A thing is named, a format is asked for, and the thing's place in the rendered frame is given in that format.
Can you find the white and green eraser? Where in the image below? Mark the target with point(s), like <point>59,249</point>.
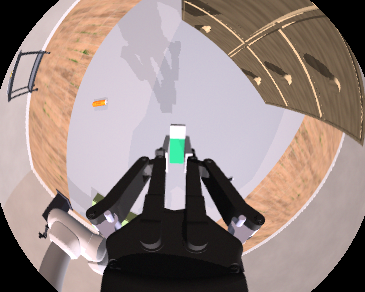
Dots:
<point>177,138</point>

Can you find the small wooden chest of drawers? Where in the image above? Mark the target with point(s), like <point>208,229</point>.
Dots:
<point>280,25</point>

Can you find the orange cylinder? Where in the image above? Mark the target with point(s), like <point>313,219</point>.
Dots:
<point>100,103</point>

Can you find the brown wooden drawer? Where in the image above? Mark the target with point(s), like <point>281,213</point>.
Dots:
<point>324,50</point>
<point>215,30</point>
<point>281,58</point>
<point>253,15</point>
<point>258,74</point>
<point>225,19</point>

